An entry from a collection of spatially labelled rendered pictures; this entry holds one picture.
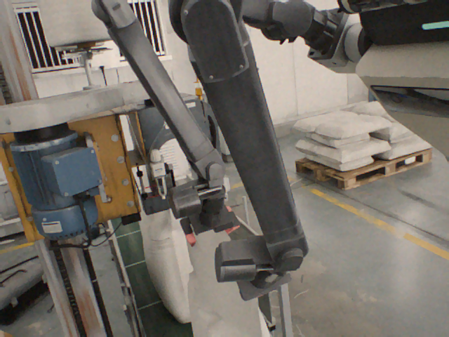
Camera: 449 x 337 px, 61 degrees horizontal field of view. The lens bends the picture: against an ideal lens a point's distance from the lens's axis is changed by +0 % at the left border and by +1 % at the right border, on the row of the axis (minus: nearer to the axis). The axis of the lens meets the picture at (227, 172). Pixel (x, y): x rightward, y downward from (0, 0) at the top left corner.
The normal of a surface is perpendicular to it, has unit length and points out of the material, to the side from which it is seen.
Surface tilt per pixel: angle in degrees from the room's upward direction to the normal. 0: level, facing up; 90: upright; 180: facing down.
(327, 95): 90
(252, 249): 30
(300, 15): 88
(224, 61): 117
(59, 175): 90
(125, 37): 99
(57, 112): 90
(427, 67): 40
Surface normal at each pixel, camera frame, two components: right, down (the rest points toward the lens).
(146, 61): 0.44, 0.18
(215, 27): 0.15, 0.70
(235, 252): 0.06, -0.71
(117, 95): 0.87, 0.04
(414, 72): -0.69, -0.56
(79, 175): 0.73, 0.12
